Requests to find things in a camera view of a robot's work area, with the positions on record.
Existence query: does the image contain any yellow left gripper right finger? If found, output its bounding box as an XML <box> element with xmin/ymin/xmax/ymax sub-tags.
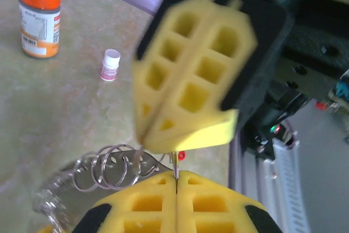
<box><xmin>175</xmin><ymin>170</ymin><xmax>285</xmax><ymax>233</ymax></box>

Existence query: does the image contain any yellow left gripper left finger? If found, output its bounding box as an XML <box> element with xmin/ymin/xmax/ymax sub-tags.
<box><xmin>73</xmin><ymin>172</ymin><xmax>178</xmax><ymax>233</ymax></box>

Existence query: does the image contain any red key tag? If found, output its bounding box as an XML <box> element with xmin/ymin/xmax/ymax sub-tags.
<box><xmin>170</xmin><ymin>150</ymin><xmax>189</xmax><ymax>193</ymax></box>

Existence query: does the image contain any metal key ring holder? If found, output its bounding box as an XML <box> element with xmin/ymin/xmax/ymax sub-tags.
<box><xmin>32</xmin><ymin>142</ymin><xmax>172</xmax><ymax>233</ymax></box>

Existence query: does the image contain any small white bottle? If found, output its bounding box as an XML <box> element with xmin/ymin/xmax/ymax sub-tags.
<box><xmin>99</xmin><ymin>49</ymin><xmax>122</xmax><ymax>82</ymax></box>

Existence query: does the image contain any orange-lid pill bottle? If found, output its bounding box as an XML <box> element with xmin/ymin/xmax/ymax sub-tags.
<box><xmin>17</xmin><ymin>0</ymin><xmax>62</xmax><ymax>59</ymax></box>

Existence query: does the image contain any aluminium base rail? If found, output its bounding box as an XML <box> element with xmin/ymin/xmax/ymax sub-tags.
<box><xmin>228</xmin><ymin>132</ymin><xmax>275</xmax><ymax>233</ymax></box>

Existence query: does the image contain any white slotted cable duct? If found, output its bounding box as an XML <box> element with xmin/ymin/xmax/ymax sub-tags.
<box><xmin>271</xmin><ymin>136</ymin><xmax>311</xmax><ymax>233</ymax></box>

